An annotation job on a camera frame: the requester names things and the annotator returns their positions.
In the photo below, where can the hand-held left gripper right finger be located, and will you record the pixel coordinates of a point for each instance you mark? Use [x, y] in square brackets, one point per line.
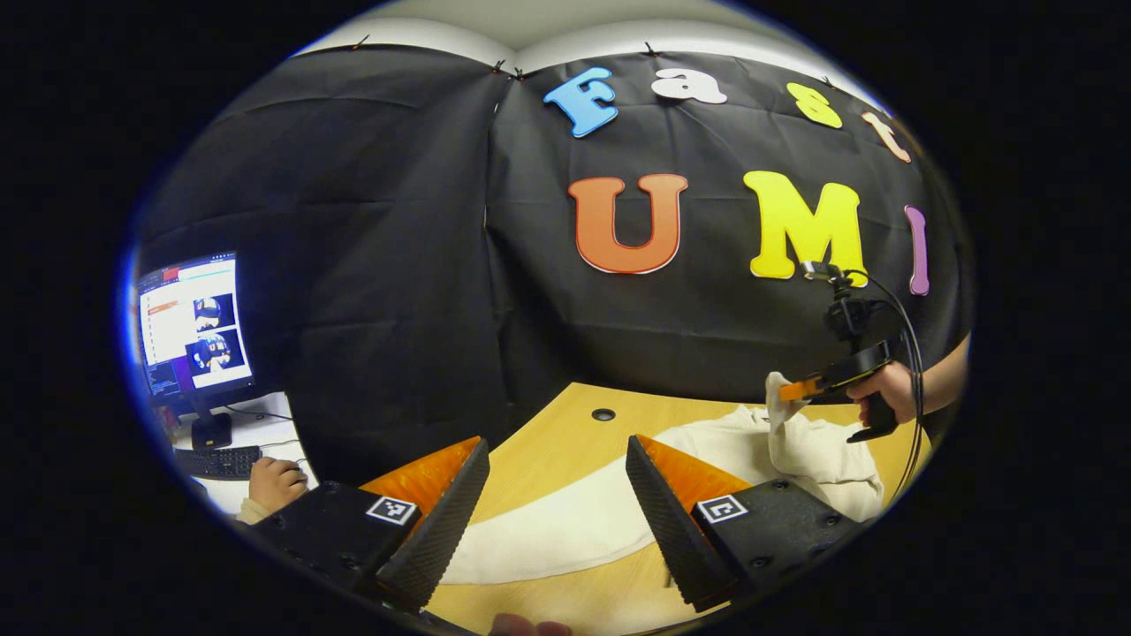
[671, 530]

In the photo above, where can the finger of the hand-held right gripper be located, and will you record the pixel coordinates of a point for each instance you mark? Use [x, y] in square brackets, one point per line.
[800, 389]

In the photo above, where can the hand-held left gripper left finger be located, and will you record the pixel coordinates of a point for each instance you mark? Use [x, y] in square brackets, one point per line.
[446, 530]

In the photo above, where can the cream sweatshirt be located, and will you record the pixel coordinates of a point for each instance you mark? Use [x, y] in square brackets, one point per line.
[574, 521]

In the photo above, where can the black keyboard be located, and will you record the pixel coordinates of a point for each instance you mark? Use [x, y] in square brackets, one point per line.
[216, 461]

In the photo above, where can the black backdrop cloth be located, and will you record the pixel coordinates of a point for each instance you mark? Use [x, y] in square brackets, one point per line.
[398, 265]

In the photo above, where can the computer monitor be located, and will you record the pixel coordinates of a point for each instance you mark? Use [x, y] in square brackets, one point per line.
[190, 327]

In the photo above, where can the row of black cloth clips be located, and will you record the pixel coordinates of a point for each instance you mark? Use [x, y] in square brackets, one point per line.
[650, 49]

